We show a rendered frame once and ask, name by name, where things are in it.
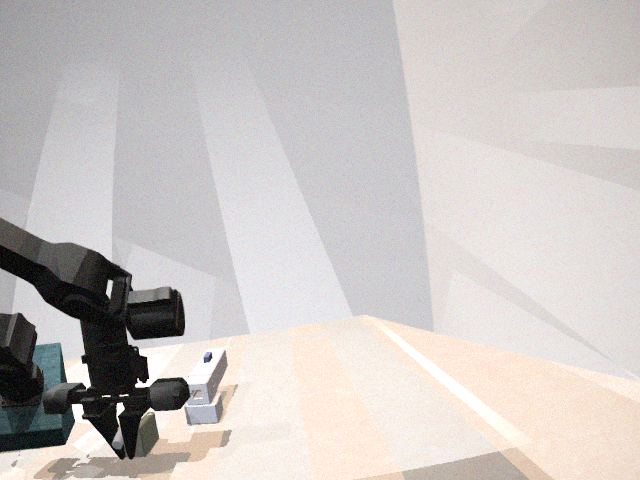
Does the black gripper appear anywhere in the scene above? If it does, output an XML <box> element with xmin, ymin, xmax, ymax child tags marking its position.
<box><xmin>42</xmin><ymin>339</ymin><xmax>191</xmax><ymax>460</ymax></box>

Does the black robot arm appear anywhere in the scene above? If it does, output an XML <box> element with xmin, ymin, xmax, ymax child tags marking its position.
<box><xmin>0</xmin><ymin>217</ymin><xmax>185</xmax><ymax>408</ymax></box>

